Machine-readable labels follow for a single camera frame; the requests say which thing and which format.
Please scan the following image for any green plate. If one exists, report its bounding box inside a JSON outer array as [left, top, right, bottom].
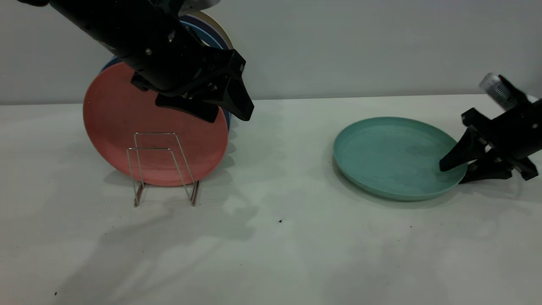
[[333, 116, 469, 202]]

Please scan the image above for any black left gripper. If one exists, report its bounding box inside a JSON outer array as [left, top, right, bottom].
[[130, 30, 255, 124]]

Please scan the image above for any metal wire plate rack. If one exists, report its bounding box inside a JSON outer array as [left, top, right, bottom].
[[127, 132, 200, 208]]

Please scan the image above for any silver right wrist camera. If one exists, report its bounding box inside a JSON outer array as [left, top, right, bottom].
[[478, 72, 531, 111]]

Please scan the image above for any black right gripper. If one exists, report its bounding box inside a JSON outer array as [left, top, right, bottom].
[[439, 101, 542, 184]]

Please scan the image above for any pink plate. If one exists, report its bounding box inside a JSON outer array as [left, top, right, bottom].
[[83, 62, 230, 187]]

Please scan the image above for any teal blue plate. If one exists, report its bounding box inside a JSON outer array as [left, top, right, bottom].
[[182, 21, 226, 50]]

